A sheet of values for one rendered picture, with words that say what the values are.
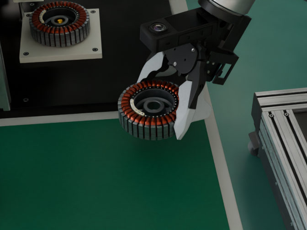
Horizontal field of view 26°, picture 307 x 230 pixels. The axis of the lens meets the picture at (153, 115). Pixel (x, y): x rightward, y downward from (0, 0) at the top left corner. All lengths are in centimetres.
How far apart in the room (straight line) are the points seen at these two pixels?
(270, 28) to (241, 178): 82
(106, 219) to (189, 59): 27
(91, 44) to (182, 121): 32
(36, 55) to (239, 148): 107
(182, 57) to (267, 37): 166
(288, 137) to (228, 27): 91
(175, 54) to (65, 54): 28
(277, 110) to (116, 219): 106
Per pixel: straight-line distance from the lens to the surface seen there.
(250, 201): 201
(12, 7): 140
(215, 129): 112
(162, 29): 94
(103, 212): 99
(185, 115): 99
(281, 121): 193
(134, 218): 98
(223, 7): 97
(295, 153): 185
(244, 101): 233
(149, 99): 105
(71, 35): 123
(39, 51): 124
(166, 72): 109
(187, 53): 99
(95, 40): 126
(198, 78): 97
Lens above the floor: 151
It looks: 42 degrees down
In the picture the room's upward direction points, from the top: straight up
